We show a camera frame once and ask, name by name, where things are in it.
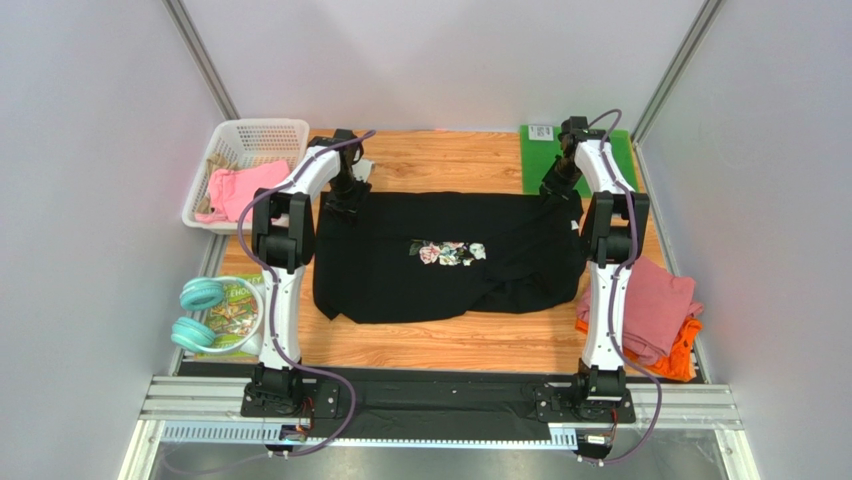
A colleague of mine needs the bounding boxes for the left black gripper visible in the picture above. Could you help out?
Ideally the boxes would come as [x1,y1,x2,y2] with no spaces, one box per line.
[324,170,372,226]

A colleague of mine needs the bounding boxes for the black floral t shirt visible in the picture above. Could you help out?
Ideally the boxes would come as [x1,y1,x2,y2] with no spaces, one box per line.
[313,192,585,324]

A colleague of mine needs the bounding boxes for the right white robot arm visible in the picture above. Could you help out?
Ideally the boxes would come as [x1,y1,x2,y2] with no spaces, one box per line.
[539,116,650,405]

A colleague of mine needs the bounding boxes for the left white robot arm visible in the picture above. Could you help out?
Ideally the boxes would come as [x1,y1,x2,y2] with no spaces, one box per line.
[246,129,376,403]

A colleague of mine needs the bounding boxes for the green cutting mat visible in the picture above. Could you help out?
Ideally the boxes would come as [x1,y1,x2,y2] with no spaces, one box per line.
[519,125,639,194]

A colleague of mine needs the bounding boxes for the white label sticker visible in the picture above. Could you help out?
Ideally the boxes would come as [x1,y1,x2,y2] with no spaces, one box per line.
[527,124,554,142]

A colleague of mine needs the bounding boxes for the white plastic basket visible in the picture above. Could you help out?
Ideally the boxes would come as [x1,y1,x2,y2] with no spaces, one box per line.
[182,118,310,235]

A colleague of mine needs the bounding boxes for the light pink shirt in basket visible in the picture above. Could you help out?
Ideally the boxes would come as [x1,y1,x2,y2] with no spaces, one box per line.
[194,161,291,224]

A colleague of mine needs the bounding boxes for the beige cloth in basket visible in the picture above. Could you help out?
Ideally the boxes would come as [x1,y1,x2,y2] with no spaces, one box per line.
[195,153,240,215]

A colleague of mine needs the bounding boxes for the folded pink t shirt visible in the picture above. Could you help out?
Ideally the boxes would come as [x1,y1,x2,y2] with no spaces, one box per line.
[576,257,703,371]

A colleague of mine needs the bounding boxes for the green snack bowl package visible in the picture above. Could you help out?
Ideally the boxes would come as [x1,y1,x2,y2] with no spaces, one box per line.
[181,274,265,361]

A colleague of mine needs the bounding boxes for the teal headphones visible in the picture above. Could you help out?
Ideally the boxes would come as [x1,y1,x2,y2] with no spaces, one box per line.
[170,276,263,354]

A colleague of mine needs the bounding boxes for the folded orange t shirt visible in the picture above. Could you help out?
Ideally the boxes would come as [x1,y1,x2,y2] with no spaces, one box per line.
[574,315,704,383]

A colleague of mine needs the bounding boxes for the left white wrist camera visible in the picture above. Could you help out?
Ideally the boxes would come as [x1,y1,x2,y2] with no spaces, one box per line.
[352,158,375,182]

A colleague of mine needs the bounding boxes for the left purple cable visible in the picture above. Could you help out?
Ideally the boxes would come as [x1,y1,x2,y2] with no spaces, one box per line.
[235,129,378,441]

